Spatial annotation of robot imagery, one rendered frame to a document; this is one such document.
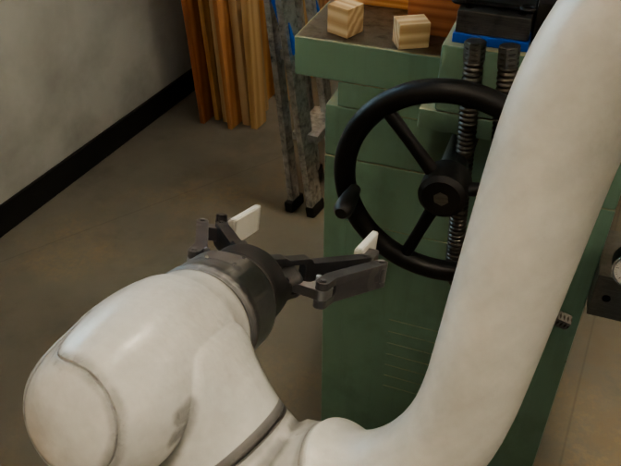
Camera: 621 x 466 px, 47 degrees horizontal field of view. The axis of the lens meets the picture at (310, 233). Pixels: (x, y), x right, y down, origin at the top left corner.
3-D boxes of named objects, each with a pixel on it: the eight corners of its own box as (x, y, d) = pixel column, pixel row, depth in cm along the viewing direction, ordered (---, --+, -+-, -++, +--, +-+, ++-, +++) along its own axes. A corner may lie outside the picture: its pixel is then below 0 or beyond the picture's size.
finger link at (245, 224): (232, 248, 74) (225, 246, 74) (259, 230, 81) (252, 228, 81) (235, 220, 73) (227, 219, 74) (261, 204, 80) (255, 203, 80)
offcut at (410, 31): (421, 38, 103) (424, 13, 100) (428, 47, 100) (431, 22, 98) (392, 40, 102) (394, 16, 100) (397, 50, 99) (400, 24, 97)
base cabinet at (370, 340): (316, 431, 157) (319, 154, 114) (387, 269, 200) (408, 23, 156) (525, 496, 145) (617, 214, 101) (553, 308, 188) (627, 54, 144)
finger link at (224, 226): (255, 292, 66) (240, 293, 65) (223, 248, 75) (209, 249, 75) (260, 252, 64) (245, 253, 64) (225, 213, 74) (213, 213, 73)
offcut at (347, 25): (362, 31, 105) (364, 3, 102) (347, 39, 102) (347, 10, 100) (343, 24, 107) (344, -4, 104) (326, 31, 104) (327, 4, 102)
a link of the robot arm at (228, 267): (147, 254, 54) (186, 233, 59) (141, 361, 56) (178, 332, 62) (258, 283, 51) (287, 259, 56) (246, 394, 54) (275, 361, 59)
